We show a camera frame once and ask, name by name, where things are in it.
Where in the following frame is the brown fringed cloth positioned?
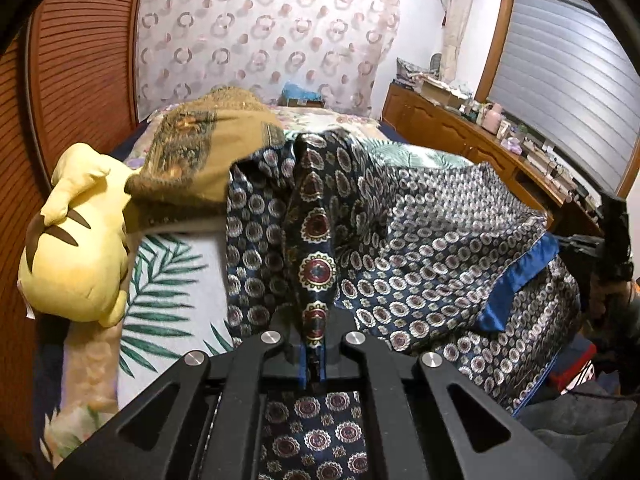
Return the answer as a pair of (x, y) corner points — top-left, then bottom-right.
(124, 86), (287, 234)

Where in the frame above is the blue circle-print satin shirt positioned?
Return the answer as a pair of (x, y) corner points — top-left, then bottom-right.
(224, 129), (584, 480)

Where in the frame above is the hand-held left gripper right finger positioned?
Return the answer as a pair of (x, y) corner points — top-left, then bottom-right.
(320, 310), (576, 480)

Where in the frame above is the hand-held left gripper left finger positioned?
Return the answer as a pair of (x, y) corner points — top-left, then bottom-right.
(55, 310), (313, 480)

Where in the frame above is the pink bottle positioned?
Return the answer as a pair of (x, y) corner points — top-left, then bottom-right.
(482, 102), (504, 134)

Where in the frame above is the wooden louvered wardrobe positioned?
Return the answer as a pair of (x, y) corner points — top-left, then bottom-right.
(0, 0), (151, 411)

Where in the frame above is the yellow plush toy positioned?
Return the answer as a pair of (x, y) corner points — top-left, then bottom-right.
(17, 142), (144, 327)

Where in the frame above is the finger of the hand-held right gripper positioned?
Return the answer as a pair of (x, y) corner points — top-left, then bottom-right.
(555, 234), (602, 262)

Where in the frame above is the floral quilt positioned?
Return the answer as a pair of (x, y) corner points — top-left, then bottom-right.
(42, 104), (386, 461)

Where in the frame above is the gathered beige curtain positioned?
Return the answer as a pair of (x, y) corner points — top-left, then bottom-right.
(440, 0), (479, 84)

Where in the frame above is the circle print curtain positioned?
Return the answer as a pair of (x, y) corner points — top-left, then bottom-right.
(134, 0), (404, 119)

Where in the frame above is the wooden sideboard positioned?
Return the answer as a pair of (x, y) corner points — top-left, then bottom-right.
(382, 82), (607, 237)

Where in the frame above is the open cardboard box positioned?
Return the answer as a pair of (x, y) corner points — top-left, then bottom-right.
(420, 77), (469, 109)

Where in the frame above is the patterned fabric bag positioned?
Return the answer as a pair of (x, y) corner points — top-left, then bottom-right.
(396, 57), (426, 86)

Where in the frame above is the dark grey cloth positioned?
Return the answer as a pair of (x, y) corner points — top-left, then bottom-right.
(517, 382), (632, 456)

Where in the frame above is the red and blue object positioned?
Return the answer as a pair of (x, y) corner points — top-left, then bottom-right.
(547, 347), (596, 394)

